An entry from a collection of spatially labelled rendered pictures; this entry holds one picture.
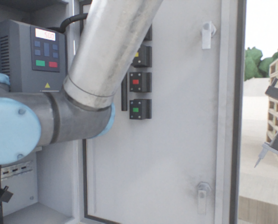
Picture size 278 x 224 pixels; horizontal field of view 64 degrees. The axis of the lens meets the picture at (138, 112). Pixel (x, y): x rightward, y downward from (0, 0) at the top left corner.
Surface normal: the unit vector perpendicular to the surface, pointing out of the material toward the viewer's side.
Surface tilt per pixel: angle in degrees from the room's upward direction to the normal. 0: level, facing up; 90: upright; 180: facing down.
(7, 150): 104
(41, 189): 90
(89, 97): 122
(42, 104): 51
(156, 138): 90
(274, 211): 92
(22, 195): 90
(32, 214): 0
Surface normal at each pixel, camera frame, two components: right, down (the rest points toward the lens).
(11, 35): -0.40, 0.08
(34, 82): 0.82, 0.05
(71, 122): 0.68, 0.14
